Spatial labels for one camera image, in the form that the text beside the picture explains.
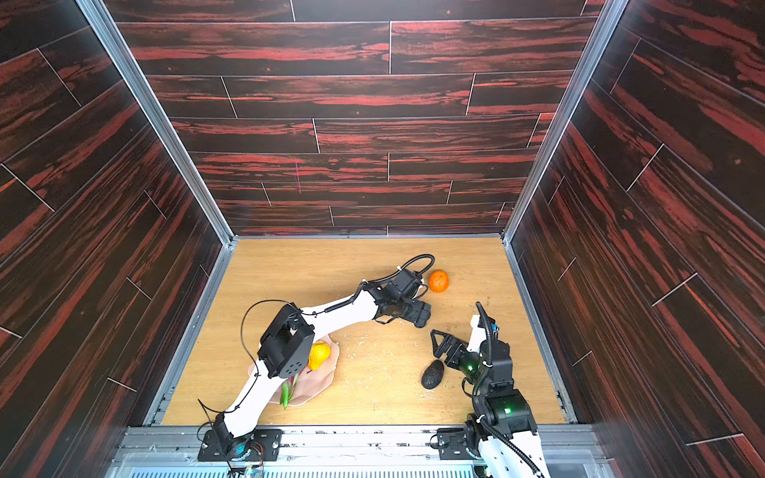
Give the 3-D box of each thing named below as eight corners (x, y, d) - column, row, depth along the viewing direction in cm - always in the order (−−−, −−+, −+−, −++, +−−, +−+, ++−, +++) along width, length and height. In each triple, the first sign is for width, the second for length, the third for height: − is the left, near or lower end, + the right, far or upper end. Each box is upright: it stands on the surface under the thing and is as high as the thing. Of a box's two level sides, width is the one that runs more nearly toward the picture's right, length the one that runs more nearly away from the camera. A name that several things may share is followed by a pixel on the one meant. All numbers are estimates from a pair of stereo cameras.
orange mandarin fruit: (430, 293, 105) (432, 283, 100) (428, 280, 108) (430, 270, 104) (447, 293, 105) (450, 283, 100) (444, 280, 108) (447, 270, 104)
